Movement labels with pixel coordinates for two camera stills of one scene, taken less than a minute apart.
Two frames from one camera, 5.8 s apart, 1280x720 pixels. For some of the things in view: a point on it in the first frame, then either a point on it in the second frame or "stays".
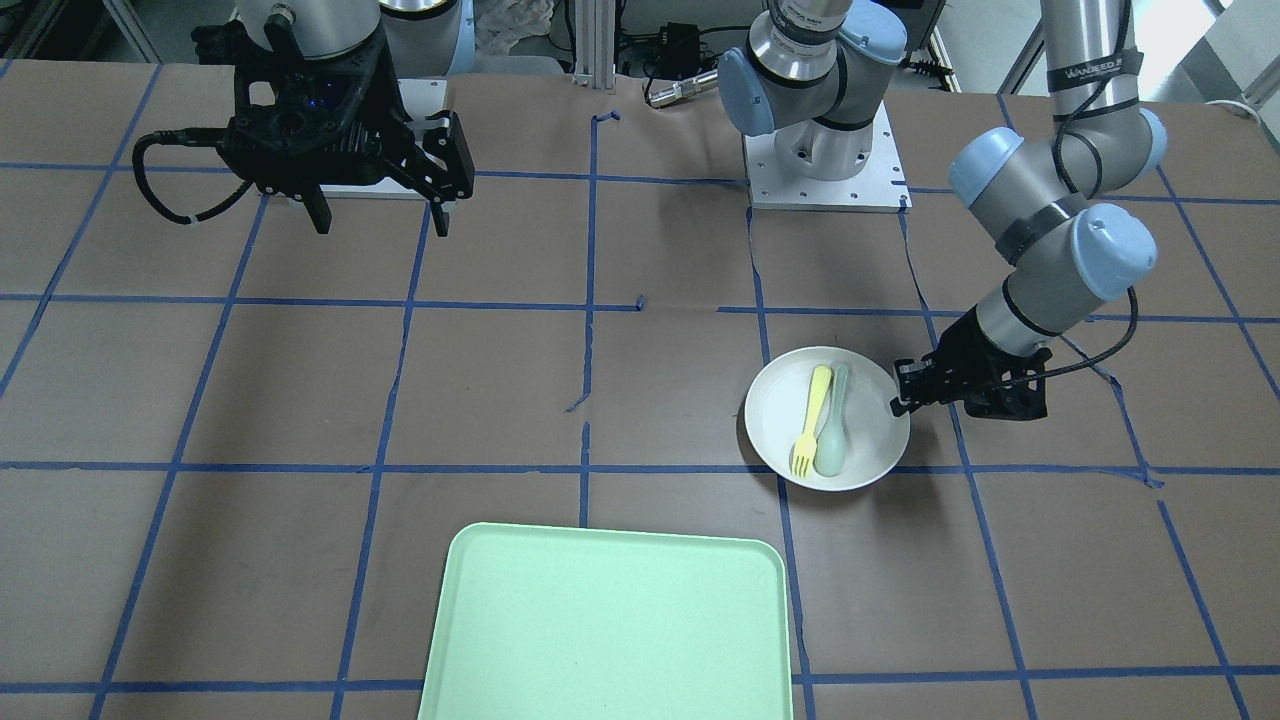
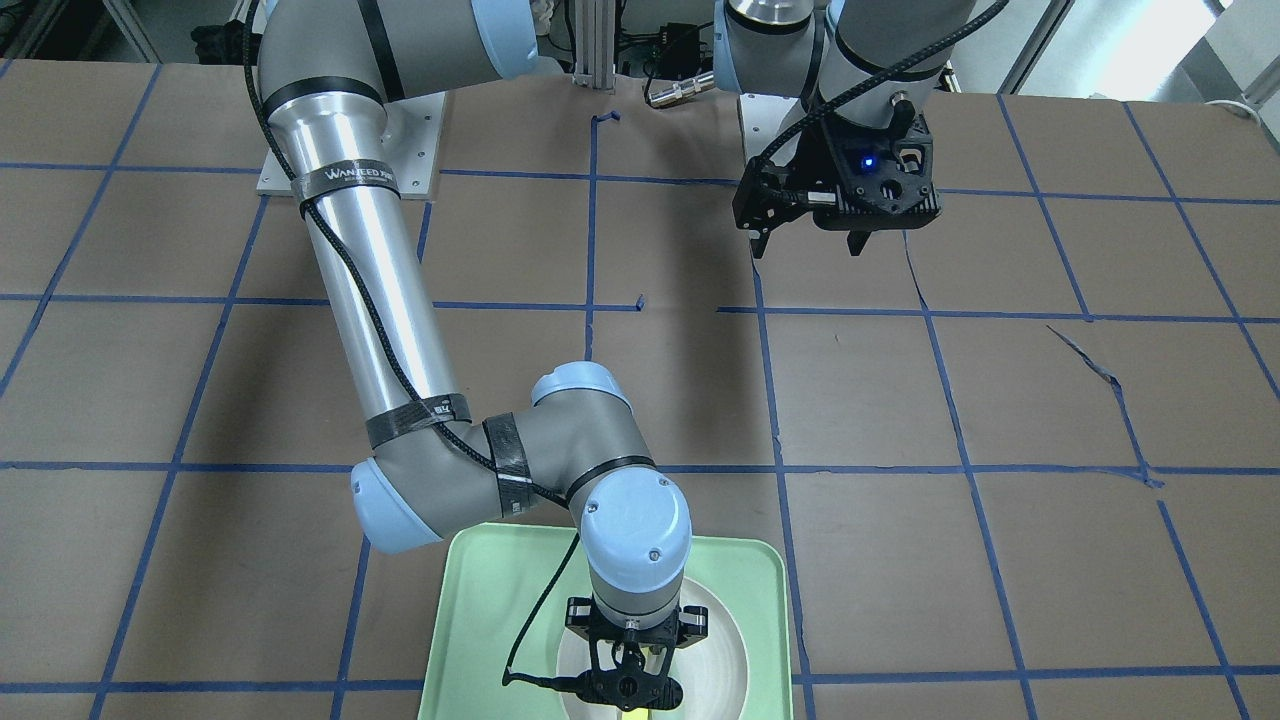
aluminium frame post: [595, 44] stays
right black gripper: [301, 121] → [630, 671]
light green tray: [560, 623] stays
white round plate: [821, 418] → [714, 676]
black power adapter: [680, 49] stays
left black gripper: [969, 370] → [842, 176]
